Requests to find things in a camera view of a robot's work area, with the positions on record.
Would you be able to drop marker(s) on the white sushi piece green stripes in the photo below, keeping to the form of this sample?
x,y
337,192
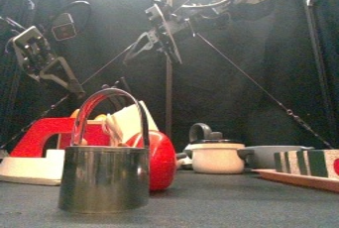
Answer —
x,y
289,162

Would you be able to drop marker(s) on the green sushi piece red spot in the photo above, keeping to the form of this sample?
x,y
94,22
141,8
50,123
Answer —
x,y
318,163

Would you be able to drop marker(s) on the wooden sushi tray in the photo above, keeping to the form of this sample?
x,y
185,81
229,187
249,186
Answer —
x,y
301,179

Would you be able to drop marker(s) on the yellow toy food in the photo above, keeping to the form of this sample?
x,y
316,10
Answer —
x,y
77,113

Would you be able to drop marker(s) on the white toy bread slices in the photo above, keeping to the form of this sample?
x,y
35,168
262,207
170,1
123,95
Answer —
x,y
131,119

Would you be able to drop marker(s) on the red and white toy appliance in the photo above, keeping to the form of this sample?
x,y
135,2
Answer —
x,y
35,139

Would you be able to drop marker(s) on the grey pot lid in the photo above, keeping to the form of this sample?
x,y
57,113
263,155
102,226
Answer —
x,y
207,136

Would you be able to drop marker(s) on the red toy kettle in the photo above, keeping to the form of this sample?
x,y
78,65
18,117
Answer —
x,y
162,159

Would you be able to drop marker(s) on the white toy pot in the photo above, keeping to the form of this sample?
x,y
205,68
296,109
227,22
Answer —
x,y
217,159

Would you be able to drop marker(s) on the grey toy pan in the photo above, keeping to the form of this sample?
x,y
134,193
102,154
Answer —
x,y
269,157

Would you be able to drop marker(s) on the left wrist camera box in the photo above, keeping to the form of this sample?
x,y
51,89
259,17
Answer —
x,y
65,29

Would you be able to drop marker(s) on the thin metal frame pole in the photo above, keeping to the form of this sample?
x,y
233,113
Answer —
x,y
169,90

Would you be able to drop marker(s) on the grey metal frame post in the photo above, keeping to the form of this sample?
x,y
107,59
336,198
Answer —
x,y
318,56

